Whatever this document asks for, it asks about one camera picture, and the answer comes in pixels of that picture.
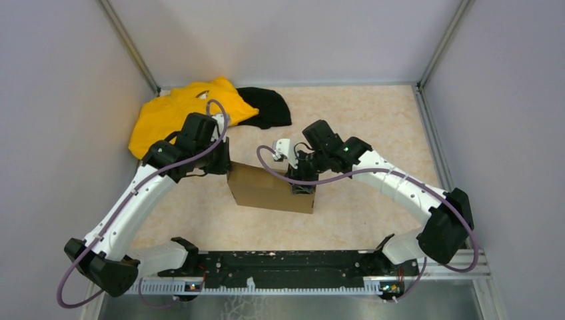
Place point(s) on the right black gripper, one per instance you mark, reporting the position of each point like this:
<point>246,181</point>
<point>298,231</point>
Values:
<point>298,172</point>

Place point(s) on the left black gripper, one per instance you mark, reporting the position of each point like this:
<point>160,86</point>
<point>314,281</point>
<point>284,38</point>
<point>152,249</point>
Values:
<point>221,168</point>

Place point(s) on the brown cardboard box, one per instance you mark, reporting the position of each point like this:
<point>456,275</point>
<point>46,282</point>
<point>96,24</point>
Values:
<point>253,186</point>

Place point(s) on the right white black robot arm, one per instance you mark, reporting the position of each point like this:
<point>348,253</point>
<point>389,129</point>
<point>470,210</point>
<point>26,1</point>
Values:
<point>445,217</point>

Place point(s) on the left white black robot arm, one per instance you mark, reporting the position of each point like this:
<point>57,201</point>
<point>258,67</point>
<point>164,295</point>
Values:
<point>104,255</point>

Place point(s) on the yellow shirt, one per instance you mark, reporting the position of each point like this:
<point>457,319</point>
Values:
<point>165,114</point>

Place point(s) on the black cloth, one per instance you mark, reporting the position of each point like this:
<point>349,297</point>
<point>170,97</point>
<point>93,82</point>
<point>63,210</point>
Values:
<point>273,109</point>

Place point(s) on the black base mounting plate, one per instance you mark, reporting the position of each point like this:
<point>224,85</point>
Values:
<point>334,269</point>

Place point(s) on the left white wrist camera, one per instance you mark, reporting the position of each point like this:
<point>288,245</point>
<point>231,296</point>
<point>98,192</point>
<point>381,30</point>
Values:
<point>221,127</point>

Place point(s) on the aluminium frame rail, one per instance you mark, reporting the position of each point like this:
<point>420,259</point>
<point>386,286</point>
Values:
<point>382,287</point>

